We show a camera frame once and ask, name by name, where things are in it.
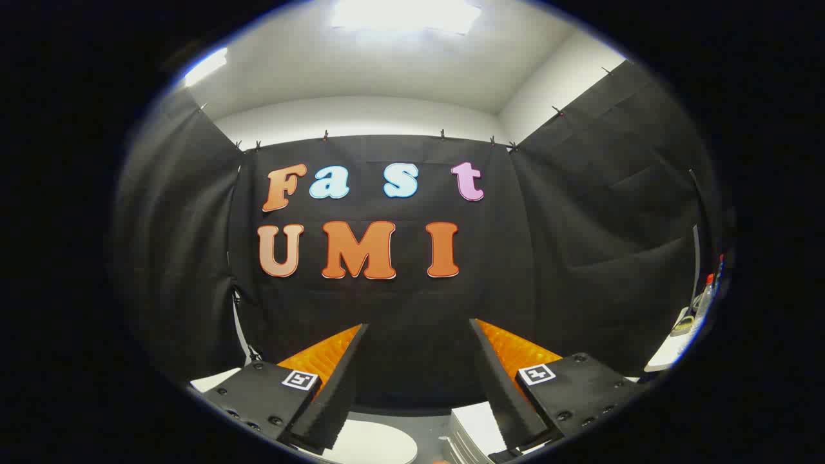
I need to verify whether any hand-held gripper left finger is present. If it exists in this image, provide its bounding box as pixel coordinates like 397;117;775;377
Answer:
201;324;369;452

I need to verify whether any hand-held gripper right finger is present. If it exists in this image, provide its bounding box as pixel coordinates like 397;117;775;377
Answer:
469;318;647;452

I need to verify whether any white toilet lid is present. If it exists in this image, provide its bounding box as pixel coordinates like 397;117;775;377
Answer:
321;419;419;464

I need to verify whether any white toilet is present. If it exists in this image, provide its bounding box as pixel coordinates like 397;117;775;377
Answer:
440;402;516;464

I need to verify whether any black backdrop cloth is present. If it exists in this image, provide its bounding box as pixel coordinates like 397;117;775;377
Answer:
113;59;726;410

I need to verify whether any white side table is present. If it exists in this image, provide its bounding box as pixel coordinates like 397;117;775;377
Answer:
645;307;695;373

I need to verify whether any clear bottle with red cap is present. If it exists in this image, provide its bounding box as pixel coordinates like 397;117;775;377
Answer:
693;274;716;329

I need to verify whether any small ceiling light panel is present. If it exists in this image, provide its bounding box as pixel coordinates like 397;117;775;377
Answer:
184;47;229;88

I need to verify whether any large ceiling light panel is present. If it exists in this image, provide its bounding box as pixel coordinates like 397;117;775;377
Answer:
331;0;483;35

